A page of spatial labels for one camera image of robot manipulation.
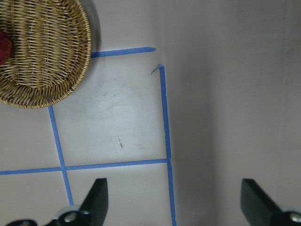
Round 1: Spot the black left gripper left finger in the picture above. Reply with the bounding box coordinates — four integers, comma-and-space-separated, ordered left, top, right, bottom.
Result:
6, 178, 109, 226

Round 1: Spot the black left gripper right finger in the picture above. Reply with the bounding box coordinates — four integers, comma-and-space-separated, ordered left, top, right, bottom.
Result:
240, 178, 301, 226

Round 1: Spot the round wicker basket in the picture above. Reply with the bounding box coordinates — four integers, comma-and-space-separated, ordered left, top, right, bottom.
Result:
0, 0, 92, 109

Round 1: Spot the dark red apple in basket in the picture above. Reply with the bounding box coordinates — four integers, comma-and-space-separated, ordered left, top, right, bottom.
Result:
0, 30, 13, 65

